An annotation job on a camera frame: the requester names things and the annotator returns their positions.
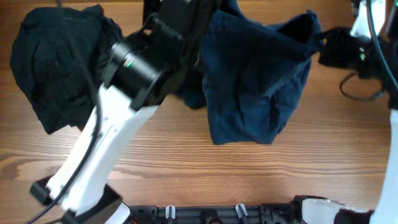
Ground navy blue shorts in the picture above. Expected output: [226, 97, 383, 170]
[175, 1, 321, 145]

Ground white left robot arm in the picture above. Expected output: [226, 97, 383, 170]
[30, 0, 221, 223]

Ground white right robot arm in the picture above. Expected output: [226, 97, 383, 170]
[273, 62, 391, 209]

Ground black garment with logo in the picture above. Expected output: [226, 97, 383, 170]
[10, 4, 123, 134]

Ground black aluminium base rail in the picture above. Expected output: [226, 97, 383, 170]
[130, 203, 303, 224]

